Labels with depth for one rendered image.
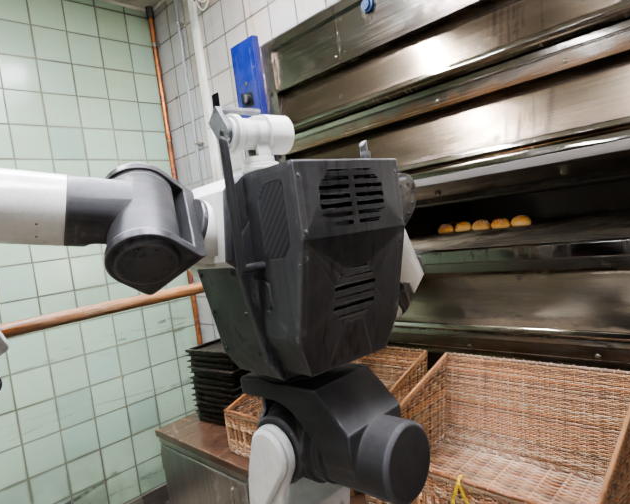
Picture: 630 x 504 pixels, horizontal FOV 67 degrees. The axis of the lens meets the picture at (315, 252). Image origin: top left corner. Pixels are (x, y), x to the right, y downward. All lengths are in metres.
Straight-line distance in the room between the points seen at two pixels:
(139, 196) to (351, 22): 1.36
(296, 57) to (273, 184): 1.46
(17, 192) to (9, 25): 2.08
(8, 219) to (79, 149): 1.96
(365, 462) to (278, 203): 0.37
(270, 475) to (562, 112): 1.13
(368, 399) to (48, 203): 0.51
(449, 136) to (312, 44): 0.71
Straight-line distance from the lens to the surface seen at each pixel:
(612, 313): 1.45
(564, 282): 1.49
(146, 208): 0.63
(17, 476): 2.56
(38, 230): 0.65
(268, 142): 0.81
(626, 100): 1.41
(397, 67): 1.71
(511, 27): 1.54
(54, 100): 2.61
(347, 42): 1.88
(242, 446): 1.74
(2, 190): 0.64
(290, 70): 2.07
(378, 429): 0.71
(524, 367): 1.53
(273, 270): 0.64
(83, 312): 1.17
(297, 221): 0.59
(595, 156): 1.27
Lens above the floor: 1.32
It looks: 3 degrees down
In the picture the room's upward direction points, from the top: 8 degrees counter-clockwise
